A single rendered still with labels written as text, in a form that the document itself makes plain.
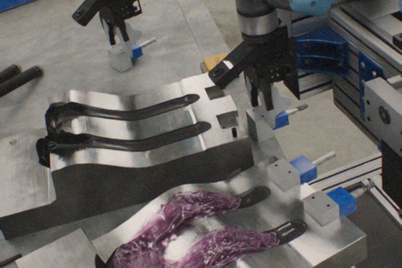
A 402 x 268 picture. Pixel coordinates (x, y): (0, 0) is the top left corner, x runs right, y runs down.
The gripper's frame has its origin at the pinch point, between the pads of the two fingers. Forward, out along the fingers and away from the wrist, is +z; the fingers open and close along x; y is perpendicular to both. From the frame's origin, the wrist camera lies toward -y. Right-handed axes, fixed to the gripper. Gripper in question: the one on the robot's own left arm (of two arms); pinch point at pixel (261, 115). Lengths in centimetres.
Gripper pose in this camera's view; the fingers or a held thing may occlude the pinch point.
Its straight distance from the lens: 137.8
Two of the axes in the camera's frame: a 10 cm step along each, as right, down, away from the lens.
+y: 9.2, -3.3, 2.0
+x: -3.5, -5.0, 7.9
